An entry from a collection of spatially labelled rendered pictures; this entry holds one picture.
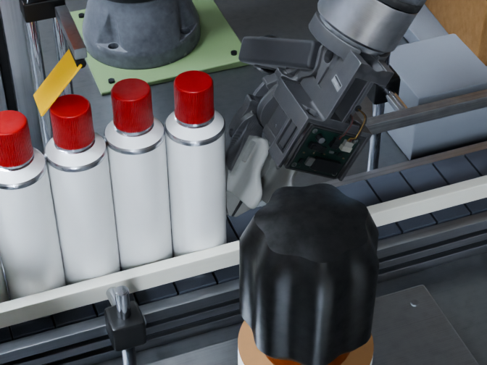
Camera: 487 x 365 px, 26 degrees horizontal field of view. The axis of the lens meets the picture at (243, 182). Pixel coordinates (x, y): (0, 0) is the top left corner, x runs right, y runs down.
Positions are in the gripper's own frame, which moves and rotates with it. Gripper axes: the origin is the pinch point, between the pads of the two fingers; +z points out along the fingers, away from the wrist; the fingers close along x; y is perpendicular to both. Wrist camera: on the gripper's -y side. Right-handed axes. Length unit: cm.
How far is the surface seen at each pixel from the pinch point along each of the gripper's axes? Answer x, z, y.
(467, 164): 26.0, -8.6, -2.1
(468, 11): 35.4, -17.3, -24.2
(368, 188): 16.1, -2.9, -2.2
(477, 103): 22.4, -15.2, -2.4
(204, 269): -2.5, 5.1, 4.6
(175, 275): -4.9, 6.4, 4.6
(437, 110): 18.2, -13.3, -2.5
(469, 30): 36.3, -15.4, -23.3
